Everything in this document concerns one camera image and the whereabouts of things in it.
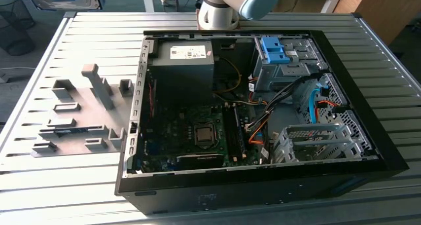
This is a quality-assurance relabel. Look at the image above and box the blue flat wire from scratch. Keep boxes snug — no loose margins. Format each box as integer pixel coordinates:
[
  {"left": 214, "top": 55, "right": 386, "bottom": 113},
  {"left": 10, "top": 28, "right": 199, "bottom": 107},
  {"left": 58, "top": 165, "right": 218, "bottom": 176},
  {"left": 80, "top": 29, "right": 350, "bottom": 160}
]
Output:
[{"left": 309, "top": 83, "right": 329, "bottom": 124}]

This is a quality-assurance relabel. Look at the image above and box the black cable bundle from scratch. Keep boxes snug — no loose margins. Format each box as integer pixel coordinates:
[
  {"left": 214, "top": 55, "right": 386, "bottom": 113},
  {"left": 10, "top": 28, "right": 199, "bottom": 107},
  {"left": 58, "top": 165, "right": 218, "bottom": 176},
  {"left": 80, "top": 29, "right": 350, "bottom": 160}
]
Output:
[{"left": 245, "top": 73, "right": 321, "bottom": 132}]

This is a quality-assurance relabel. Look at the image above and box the CPU socket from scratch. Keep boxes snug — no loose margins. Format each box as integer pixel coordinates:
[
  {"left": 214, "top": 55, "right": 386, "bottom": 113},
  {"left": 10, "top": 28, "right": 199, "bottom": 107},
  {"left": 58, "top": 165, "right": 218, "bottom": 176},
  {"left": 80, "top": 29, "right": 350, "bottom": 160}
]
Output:
[{"left": 191, "top": 121, "right": 219, "bottom": 149}]

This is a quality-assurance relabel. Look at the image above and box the metal optical drive cage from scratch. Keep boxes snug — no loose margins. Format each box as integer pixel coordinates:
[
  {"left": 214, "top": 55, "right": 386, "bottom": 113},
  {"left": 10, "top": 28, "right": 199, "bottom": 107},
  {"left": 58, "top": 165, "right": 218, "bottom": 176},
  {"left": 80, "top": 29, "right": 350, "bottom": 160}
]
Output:
[{"left": 253, "top": 36, "right": 329, "bottom": 92}]

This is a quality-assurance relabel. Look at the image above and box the black graphics card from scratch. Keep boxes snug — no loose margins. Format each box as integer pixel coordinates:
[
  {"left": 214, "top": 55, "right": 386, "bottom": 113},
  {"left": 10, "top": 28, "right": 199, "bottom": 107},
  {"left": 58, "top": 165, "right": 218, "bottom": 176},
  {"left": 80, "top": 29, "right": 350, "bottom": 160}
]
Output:
[{"left": 175, "top": 153, "right": 223, "bottom": 169}]

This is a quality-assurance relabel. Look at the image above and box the white floor cable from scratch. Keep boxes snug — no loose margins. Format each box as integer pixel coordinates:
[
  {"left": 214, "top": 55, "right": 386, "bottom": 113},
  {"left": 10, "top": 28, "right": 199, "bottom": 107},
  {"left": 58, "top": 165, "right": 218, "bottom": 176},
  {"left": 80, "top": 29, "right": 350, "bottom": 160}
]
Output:
[{"left": 0, "top": 66, "right": 36, "bottom": 72}]

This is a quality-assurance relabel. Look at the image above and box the grey power supply unit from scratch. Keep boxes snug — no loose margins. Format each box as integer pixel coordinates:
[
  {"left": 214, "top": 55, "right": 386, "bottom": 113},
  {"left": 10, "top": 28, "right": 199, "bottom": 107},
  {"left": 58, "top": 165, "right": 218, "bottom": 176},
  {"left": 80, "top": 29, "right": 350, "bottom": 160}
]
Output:
[{"left": 151, "top": 39, "right": 215, "bottom": 97}]

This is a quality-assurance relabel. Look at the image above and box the silver CPU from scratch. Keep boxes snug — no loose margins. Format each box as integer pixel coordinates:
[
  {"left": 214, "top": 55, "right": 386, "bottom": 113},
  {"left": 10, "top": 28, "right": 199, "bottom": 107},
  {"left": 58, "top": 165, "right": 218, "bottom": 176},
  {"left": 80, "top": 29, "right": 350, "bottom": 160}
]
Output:
[{"left": 195, "top": 126, "right": 213, "bottom": 141}]

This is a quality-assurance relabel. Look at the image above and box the blue plastic drive latch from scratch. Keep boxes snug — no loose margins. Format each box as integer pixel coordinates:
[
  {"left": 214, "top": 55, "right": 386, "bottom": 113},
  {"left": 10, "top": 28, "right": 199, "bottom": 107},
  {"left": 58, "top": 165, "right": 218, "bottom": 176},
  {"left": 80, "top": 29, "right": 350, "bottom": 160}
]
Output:
[{"left": 261, "top": 37, "right": 291, "bottom": 64}]

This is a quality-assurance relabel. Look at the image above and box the black mesh waste bin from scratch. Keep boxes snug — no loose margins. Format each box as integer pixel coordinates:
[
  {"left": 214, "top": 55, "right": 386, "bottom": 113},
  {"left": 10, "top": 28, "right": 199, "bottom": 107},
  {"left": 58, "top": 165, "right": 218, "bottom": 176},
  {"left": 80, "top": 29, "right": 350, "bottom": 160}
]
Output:
[{"left": 0, "top": 0, "right": 37, "bottom": 57}]

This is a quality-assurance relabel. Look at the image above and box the black PC case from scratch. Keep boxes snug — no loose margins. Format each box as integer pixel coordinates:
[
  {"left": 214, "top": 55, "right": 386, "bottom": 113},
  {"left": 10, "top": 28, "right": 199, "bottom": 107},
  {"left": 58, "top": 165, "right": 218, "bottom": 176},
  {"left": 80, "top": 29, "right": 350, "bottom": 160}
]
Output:
[{"left": 113, "top": 30, "right": 410, "bottom": 215}]

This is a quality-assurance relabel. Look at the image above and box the thin yellow wire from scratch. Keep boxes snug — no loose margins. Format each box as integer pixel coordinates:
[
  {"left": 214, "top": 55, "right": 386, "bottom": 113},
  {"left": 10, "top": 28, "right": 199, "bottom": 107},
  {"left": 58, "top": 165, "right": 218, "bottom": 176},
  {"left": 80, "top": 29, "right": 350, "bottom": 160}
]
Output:
[{"left": 211, "top": 57, "right": 243, "bottom": 95}]

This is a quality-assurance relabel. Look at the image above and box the grey parts rack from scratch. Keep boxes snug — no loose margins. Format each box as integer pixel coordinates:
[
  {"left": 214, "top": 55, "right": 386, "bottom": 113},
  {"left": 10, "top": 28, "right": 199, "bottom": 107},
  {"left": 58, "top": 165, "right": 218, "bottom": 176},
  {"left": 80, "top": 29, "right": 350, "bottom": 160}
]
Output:
[{"left": 30, "top": 63, "right": 136, "bottom": 158}]

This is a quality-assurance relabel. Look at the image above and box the silver disk bay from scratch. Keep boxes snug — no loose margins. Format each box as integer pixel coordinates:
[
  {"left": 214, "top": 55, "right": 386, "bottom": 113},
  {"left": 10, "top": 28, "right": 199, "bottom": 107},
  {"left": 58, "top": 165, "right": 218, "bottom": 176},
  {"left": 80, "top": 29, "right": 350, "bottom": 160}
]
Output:
[{"left": 270, "top": 122, "right": 366, "bottom": 164}]

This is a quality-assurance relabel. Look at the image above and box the orange wire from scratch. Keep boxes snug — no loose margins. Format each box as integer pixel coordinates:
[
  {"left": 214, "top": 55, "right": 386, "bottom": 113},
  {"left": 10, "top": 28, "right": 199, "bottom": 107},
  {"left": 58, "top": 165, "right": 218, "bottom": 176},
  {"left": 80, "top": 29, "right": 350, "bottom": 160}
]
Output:
[
  {"left": 247, "top": 126, "right": 265, "bottom": 146},
  {"left": 314, "top": 100, "right": 349, "bottom": 124}
]

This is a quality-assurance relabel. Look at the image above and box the black RAM stick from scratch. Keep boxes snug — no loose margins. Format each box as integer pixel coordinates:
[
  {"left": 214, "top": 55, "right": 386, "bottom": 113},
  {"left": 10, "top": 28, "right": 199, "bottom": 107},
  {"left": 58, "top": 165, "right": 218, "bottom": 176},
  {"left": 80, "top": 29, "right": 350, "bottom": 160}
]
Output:
[{"left": 231, "top": 103, "right": 247, "bottom": 159}]

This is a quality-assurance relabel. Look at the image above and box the green motherboard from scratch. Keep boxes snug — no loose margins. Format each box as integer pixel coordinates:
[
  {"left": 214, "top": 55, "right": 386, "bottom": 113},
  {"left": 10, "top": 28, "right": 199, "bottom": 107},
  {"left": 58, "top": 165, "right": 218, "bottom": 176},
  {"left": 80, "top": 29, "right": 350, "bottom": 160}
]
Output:
[{"left": 141, "top": 104, "right": 263, "bottom": 173}]

